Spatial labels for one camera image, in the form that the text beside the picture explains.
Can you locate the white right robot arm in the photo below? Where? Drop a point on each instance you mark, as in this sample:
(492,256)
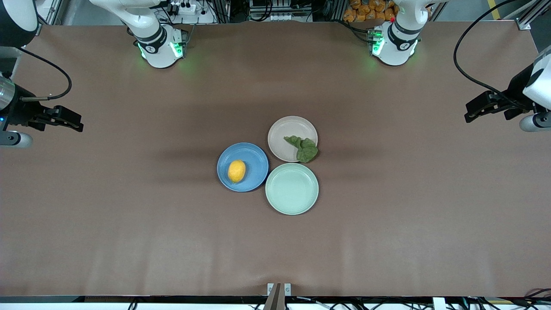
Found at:
(159,47)

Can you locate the blue plate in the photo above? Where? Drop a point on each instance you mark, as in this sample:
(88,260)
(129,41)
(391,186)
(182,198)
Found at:
(254,163)

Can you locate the small metal bracket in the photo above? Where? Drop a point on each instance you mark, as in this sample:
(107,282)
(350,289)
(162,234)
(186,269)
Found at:
(287,289)

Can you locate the light green plate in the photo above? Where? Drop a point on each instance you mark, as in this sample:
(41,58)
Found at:
(292,189)

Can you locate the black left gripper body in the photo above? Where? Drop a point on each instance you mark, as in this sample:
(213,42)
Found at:
(516,91)

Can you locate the yellow lemon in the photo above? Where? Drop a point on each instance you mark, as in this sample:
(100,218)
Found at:
(236,171)

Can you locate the green lettuce leaf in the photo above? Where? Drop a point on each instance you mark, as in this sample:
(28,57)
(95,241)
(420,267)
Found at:
(306,150)

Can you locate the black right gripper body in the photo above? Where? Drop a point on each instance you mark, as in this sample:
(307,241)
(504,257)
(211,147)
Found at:
(21,109)

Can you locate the brown camera post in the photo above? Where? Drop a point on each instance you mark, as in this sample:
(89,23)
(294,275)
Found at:
(273,299)

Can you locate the beige plate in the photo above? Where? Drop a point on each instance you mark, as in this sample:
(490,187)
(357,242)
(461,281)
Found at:
(286,133)

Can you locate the silver aluminium frame profile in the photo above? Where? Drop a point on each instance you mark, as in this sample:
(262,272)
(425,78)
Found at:
(531,15)

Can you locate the white power strip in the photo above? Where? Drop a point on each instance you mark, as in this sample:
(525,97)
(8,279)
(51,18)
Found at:
(185,8)

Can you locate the bag of oranges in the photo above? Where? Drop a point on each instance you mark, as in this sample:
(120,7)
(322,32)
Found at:
(366,10)

